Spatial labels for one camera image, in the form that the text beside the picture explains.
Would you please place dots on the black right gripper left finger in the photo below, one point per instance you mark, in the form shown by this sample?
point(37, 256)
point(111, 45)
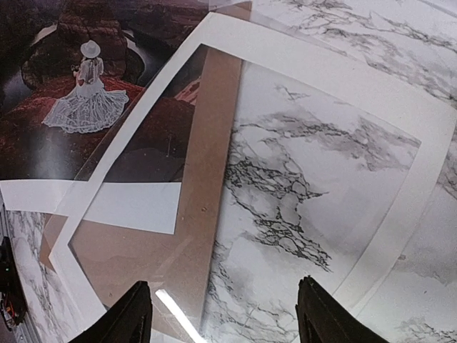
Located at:
point(128, 321)

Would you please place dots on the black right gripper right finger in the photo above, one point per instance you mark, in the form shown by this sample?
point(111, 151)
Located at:
point(322, 319)

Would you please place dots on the clear glass pane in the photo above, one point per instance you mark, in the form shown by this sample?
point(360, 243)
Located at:
point(313, 186)

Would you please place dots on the white mat board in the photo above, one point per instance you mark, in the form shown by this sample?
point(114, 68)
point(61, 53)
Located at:
point(384, 96)

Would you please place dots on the photo with white mat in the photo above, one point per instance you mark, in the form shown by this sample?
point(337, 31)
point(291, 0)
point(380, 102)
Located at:
point(71, 73)

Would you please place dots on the brown frame backing board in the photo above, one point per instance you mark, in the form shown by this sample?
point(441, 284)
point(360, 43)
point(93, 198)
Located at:
point(178, 232)

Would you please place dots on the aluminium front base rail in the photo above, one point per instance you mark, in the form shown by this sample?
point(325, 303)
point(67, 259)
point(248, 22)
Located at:
point(15, 318)

